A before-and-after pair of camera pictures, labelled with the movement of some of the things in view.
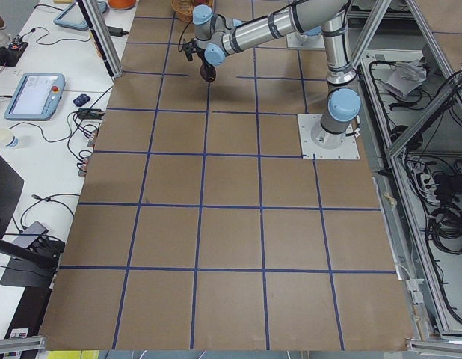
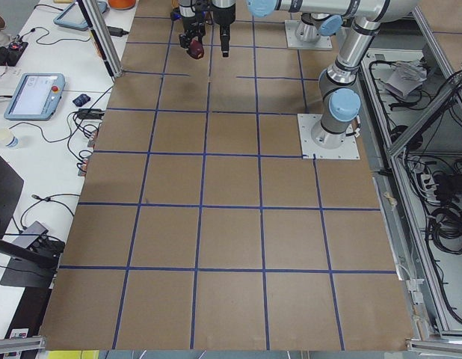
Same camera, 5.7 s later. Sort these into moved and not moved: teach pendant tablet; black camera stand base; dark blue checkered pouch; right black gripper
Moved: right black gripper
Not moved: black camera stand base; dark blue checkered pouch; teach pendant tablet
